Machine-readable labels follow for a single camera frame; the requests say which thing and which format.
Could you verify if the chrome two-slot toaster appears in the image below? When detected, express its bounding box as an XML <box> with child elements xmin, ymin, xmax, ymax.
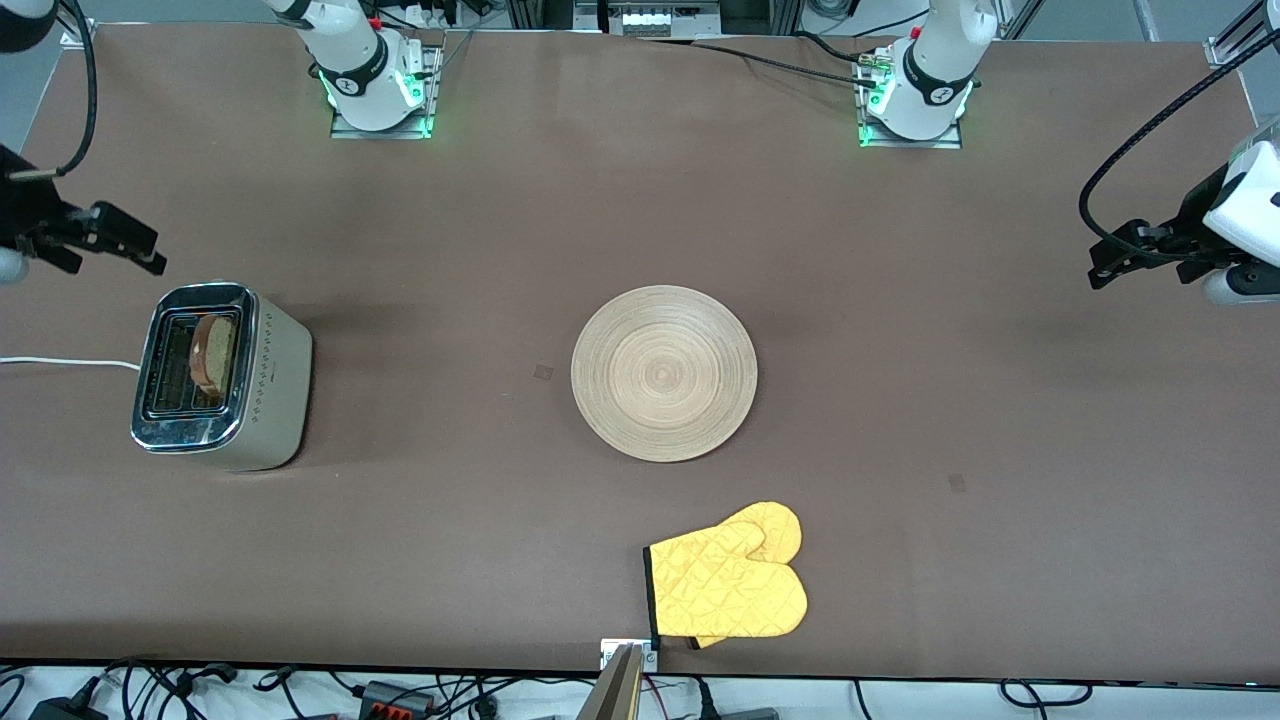
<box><xmin>130</xmin><ymin>282</ymin><xmax>314</xmax><ymax>473</ymax></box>

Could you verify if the white power strip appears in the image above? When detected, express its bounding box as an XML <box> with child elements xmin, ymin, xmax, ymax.
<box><xmin>600</xmin><ymin>0</ymin><xmax>721</xmax><ymax>37</ymax></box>

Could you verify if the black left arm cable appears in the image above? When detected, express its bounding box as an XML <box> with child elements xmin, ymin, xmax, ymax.
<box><xmin>1078</xmin><ymin>30</ymin><xmax>1280</xmax><ymax>267</ymax></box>

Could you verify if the white toaster power cable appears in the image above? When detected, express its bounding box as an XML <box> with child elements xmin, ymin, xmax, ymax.
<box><xmin>0</xmin><ymin>354</ymin><xmax>143</xmax><ymax>372</ymax></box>

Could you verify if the black looped floor cable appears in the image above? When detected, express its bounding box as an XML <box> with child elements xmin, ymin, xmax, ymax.
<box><xmin>1000</xmin><ymin>680</ymin><xmax>1097</xmax><ymax>710</ymax></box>

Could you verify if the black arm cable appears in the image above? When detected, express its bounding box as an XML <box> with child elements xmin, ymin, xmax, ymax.
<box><xmin>3</xmin><ymin>0</ymin><xmax>100</xmax><ymax>183</ymax></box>
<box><xmin>1078</xmin><ymin>30</ymin><xmax>1280</xmax><ymax>267</ymax></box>

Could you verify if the slanted metal profile bar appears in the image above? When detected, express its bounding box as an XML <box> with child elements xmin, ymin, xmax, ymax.
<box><xmin>575</xmin><ymin>644</ymin><xmax>646</xmax><ymax>720</ymax></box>

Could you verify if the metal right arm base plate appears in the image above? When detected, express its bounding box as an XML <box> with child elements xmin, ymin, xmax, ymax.
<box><xmin>329</xmin><ymin>42</ymin><xmax>443</xmax><ymax>141</ymax></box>

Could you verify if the black box with red connectors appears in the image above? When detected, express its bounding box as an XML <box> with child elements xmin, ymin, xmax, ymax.
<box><xmin>358</xmin><ymin>680</ymin><xmax>438</xmax><ymax>718</ymax></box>

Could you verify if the thin black table cable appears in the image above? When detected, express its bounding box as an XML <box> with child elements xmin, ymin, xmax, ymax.
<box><xmin>640</xmin><ymin>38</ymin><xmax>879</xmax><ymax>89</ymax></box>

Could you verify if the round wooden plate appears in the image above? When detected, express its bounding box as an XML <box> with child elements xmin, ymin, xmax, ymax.
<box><xmin>571</xmin><ymin>285</ymin><xmax>759</xmax><ymax>464</ymax></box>

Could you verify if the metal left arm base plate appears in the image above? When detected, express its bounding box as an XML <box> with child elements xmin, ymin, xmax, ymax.
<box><xmin>856</xmin><ymin>48</ymin><xmax>967</xmax><ymax>151</ymax></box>

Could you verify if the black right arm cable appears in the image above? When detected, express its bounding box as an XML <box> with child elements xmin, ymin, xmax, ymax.
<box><xmin>3</xmin><ymin>0</ymin><xmax>100</xmax><ymax>183</ymax></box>

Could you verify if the black plug with cable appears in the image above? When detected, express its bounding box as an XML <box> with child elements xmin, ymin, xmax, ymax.
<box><xmin>690</xmin><ymin>680</ymin><xmax>781</xmax><ymax>720</ymax></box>

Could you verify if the silver table edge bracket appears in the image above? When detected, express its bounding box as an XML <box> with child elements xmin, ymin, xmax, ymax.
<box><xmin>600</xmin><ymin>638</ymin><xmax>661</xmax><ymax>673</ymax></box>

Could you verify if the slice of bread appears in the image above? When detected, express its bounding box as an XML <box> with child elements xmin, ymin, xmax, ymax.
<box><xmin>188</xmin><ymin>313</ymin><xmax>240</xmax><ymax>397</ymax></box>

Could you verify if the thick black table cable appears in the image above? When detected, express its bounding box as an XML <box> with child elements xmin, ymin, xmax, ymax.
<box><xmin>794</xmin><ymin>30</ymin><xmax>883</xmax><ymax>67</ymax></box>

